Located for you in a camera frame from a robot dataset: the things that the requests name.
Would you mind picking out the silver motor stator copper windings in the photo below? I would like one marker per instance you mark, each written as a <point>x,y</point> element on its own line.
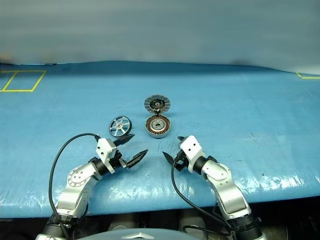
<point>158,125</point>

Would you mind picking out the dark round cylinder under table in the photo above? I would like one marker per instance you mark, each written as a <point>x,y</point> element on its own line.
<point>192,222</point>
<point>121,223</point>

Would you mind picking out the grey robot torso with emblem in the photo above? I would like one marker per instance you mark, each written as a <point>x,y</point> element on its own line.
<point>130,235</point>

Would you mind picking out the blue plastic table cover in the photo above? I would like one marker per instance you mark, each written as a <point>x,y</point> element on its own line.
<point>225,112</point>

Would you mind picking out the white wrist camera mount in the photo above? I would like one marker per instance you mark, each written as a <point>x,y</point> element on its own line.
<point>193,147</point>
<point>105,150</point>

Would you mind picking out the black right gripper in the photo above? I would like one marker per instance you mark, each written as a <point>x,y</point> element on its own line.
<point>181,161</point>

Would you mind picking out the black motor rotor bell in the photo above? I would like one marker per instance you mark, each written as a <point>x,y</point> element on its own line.
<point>157,103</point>

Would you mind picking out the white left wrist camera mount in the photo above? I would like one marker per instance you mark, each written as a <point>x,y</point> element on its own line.
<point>105,150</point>

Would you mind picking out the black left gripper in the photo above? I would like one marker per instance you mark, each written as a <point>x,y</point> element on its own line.
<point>117,160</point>

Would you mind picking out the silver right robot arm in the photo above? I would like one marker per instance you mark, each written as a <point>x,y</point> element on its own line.
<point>225,185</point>

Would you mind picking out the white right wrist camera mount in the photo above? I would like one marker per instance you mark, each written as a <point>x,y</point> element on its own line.
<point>193,147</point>

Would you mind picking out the black rimmed spoked motor rotor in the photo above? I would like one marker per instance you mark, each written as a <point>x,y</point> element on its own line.
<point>120,126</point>

